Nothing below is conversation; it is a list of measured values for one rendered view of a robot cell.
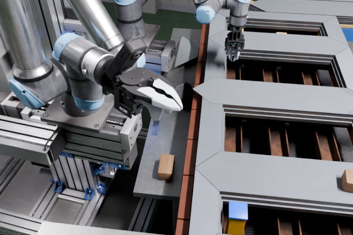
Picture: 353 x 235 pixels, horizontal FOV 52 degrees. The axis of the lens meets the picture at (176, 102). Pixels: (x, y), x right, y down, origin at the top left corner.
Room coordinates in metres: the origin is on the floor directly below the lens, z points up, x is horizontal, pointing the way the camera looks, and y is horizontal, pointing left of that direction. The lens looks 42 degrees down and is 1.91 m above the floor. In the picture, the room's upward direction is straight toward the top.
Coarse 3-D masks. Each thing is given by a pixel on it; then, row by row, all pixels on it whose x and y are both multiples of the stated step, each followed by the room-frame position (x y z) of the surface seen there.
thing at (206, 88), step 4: (208, 80) 1.32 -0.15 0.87; (212, 80) 1.32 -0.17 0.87; (200, 84) 1.29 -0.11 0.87; (204, 84) 1.29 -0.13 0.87; (208, 84) 1.29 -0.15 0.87; (212, 84) 1.29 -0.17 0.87; (200, 88) 1.27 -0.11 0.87; (204, 88) 1.27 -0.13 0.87; (208, 88) 1.27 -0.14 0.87; (212, 88) 1.27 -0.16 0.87; (200, 92) 1.24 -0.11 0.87; (204, 92) 1.24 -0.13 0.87; (208, 92) 1.24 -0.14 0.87; (204, 96) 1.21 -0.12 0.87; (208, 96) 1.21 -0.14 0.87; (208, 100) 1.18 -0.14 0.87
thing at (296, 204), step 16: (320, 32) 1.82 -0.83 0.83; (224, 64) 1.48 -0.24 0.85; (320, 64) 1.53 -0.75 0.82; (336, 64) 1.48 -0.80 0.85; (336, 80) 1.38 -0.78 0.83; (224, 112) 1.15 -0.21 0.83; (240, 112) 1.14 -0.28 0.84; (256, 112) 1.13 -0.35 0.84; (272, 112) 1.13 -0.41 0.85; (288, 112) 1.12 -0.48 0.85; (304, 112) 1.12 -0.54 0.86; (320, 112) 1.11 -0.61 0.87; (352, 112) 1.11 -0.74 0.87; (224, 128) 1.05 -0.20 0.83; (352, 128) 1.05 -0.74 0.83; (224, 192) 0.71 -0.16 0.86; (272, 208) 0.68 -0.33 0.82; (288, 208) 0.67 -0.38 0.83; (304, 208) 0.67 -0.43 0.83; (320, 208) 0.67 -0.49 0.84; (336, 208) 0.66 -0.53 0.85; (352, 208) 0.66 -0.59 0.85
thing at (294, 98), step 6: (288, 84) 1.29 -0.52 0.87; (294, 84) 1.29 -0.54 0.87; (300, 84) 1.29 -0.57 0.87; (288, 90) 1.25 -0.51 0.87; (294, 90) 1.25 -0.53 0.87; (300, 90) 1.25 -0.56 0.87; (288, 96) 1.21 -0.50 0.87; (294, 96) 1.21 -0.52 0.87; (300, 96) 1.21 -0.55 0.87; (288, 102) 1.17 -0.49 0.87; (294, 102) 1.17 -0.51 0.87; (300, 102) 1.17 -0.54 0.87; (288, 108) 1.13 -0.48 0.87; (294, 108) 1.13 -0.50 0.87; (300, 108) 1.13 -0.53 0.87
